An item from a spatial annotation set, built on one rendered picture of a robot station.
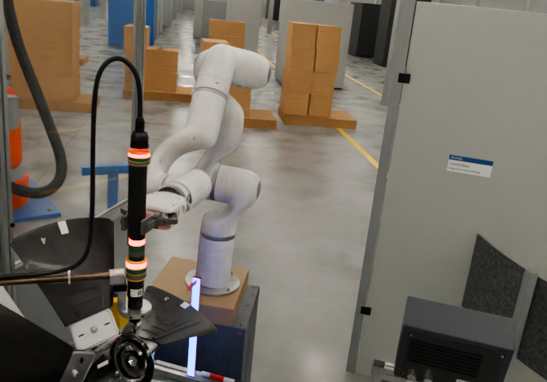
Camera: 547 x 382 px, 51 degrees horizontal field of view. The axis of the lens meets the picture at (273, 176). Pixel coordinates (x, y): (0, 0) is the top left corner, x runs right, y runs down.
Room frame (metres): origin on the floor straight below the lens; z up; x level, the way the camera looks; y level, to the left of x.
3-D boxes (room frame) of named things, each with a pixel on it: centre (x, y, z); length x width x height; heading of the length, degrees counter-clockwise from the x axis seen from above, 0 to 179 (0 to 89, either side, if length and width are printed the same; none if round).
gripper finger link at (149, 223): (1.10, 0.24, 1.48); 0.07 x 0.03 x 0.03; 165
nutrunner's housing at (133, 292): (1.09, 0.27, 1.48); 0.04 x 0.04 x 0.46
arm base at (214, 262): (1.76, 0.17, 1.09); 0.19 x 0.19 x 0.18
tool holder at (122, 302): (1.09, 0.28, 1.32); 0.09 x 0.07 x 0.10; 110
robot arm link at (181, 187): (1.26, 0.23, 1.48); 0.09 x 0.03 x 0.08; 75
